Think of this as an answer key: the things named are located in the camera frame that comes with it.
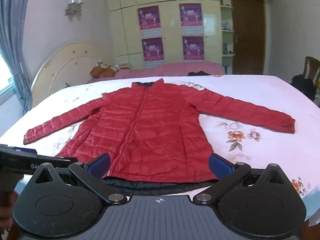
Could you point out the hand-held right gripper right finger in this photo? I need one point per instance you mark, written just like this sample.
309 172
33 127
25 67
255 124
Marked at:
220 166

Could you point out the pink bed cover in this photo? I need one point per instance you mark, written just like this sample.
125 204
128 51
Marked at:
175 68

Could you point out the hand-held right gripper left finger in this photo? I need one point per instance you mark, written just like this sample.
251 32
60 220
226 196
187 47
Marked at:
99 164

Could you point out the purple wall poster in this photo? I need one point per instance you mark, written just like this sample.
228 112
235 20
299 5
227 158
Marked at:
193 48
190 15
149 17
152 49

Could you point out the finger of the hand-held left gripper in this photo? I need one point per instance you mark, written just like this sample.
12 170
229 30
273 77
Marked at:
60 162

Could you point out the silver wall lamp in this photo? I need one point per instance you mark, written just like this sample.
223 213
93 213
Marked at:
73 6

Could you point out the blue curtain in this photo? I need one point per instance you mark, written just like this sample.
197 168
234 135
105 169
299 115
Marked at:
15 42

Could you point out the brown wooden door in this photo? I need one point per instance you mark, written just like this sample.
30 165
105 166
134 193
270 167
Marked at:
247 35

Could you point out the red puffer jacket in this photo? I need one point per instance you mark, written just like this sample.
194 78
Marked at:
155 130

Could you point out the black cloth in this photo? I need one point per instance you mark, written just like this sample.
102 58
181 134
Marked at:
198 73

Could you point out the orange patterned cloth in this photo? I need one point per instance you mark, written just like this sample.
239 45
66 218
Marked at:
102 72

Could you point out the cream bed headboard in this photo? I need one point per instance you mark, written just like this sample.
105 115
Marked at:
67 67

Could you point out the window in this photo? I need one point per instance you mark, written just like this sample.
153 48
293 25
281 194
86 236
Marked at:
3 75

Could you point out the cream wardrobe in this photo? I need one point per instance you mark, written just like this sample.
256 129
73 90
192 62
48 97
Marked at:
170 17

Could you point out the white floral bed sheet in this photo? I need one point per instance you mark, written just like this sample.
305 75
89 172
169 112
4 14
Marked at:
262 100

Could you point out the cream corner shelf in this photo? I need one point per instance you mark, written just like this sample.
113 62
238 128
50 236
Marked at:
227 31

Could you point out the blue figurine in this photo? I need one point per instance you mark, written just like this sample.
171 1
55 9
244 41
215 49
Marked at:
227 25

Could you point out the person's left forearm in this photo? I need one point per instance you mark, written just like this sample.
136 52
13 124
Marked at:
6 210

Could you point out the wooden chair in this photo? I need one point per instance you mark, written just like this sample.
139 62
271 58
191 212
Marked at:
311 67

